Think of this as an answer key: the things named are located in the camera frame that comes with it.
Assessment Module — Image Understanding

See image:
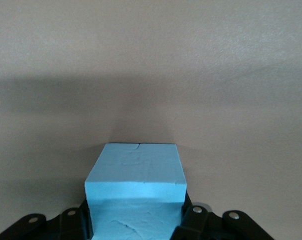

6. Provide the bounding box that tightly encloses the blue foam cube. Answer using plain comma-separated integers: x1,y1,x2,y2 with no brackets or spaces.
84,142,188,240

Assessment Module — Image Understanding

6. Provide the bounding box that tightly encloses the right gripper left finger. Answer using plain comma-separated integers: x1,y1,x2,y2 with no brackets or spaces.
0,197,94,240

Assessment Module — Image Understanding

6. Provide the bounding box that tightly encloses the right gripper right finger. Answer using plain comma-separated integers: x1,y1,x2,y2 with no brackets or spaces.
172,192,273,240

